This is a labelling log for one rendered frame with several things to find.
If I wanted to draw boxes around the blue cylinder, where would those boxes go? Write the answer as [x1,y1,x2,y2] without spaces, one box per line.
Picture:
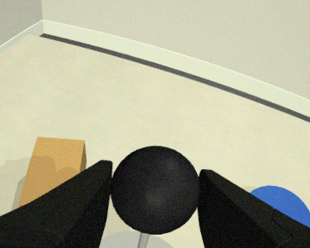
[250,185,310,228]

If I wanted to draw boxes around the tan rectangular block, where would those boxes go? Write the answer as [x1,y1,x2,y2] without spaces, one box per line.
[19,137,87,206]

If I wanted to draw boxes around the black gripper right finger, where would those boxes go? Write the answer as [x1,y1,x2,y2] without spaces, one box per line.
[198,170,310,248]

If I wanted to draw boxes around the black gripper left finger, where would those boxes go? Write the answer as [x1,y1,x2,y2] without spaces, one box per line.
[0,160,112,248]

